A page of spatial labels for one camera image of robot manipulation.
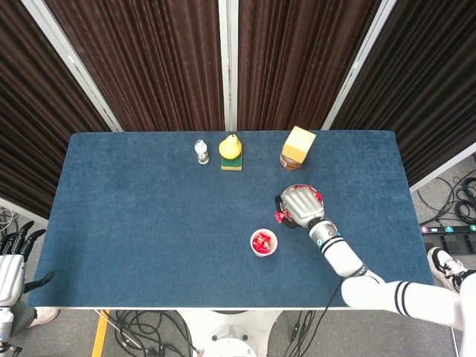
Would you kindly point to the small white drink bottle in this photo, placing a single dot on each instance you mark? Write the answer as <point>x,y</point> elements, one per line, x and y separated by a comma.
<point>202,152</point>

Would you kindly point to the yellow floor tape strip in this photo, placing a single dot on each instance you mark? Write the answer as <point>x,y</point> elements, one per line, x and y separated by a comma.
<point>100,334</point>

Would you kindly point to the yellow pear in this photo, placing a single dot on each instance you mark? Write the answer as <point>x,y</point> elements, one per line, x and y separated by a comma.
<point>230,148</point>

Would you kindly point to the white black sneaker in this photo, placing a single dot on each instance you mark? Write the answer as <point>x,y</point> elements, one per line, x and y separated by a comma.
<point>444,267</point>

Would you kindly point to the black foot pedal board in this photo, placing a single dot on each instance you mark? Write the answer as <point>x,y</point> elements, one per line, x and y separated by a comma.
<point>453,241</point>

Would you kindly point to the black trouser leg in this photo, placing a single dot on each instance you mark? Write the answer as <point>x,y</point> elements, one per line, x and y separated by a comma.
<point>465,275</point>

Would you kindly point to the brown pleated partition panel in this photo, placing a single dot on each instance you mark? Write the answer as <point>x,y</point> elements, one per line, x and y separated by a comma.
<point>29,130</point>
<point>297,67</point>
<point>148,67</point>
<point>427,93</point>

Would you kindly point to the glass honey jar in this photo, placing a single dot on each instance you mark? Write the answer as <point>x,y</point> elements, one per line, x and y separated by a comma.
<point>290,163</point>

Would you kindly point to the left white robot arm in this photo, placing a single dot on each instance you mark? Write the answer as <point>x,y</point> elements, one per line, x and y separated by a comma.
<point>4,323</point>

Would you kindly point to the white partition post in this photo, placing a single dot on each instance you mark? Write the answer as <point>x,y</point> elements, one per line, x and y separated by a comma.
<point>227,56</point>
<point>357,59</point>
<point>70,59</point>

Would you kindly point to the yellow foam block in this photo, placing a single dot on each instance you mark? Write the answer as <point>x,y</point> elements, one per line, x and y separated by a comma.
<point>297,143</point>

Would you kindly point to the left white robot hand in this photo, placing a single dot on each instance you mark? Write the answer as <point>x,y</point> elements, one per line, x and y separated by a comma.
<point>11,279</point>

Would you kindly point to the white table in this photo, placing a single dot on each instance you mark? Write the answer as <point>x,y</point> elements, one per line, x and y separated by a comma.
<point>186,308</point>

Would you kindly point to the white partition base rail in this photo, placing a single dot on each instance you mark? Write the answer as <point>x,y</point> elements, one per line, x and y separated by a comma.
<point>18,209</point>
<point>442,171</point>

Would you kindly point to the white paper cup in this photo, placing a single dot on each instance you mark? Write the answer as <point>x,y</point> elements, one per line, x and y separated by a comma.
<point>264,255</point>

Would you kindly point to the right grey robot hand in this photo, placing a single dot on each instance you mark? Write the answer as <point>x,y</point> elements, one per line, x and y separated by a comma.
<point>303,206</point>

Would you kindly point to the green yellow scouring sponge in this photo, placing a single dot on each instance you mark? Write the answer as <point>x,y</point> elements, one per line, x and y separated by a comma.
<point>231,164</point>

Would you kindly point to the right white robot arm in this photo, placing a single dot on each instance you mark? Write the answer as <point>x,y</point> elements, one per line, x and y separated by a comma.
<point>340,256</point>

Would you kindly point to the round steel plate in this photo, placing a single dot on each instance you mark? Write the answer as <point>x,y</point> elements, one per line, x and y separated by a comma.
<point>302,185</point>

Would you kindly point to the plain white sneaker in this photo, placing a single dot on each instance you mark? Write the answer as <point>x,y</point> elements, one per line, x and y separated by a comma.
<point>46,316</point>

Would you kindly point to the blue table mat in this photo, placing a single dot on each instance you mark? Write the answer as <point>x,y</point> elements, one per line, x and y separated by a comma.
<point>148,223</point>

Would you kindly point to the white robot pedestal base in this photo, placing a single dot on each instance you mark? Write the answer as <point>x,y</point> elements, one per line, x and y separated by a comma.
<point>230,336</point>

